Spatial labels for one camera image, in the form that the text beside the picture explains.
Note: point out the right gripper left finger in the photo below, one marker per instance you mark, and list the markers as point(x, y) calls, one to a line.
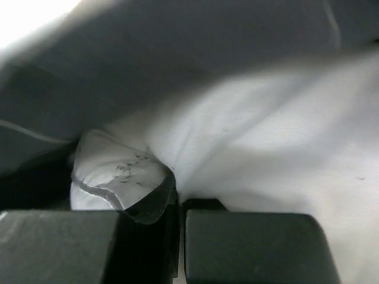
point(138, 245)

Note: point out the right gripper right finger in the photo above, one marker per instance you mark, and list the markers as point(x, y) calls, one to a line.
point(221, 246)

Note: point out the white pillow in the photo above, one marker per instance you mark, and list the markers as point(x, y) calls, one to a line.
point(299, 137)

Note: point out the dark grey checked pillowcase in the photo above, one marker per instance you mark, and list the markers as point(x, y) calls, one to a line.
point(99, 63)

